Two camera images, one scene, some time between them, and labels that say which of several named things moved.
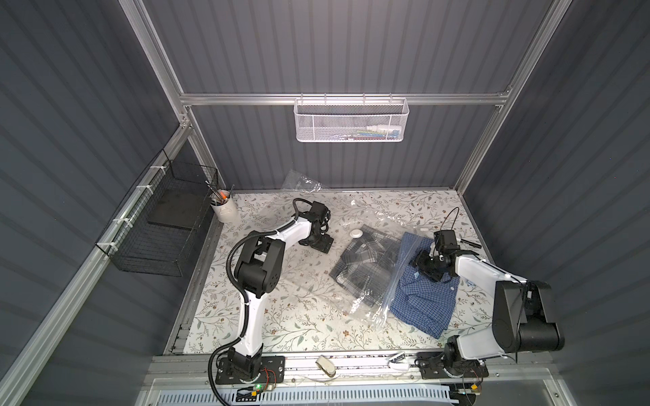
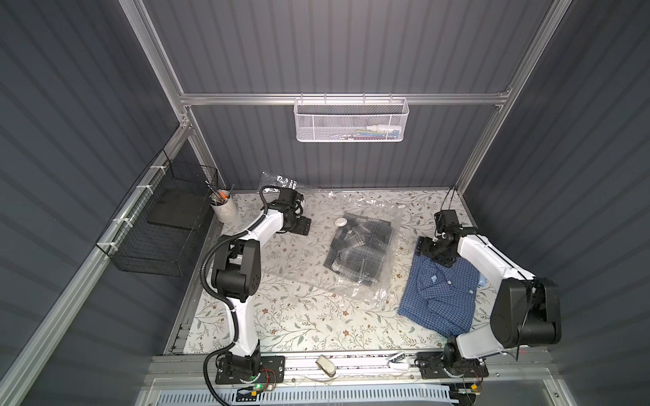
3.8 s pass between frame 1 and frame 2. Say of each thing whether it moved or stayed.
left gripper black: moved
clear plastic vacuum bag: moved
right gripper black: moved
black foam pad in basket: stayed
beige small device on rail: stayed
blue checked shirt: moved
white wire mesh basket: stayed
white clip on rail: stayed
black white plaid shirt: moved
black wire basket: stayed
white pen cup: stayed
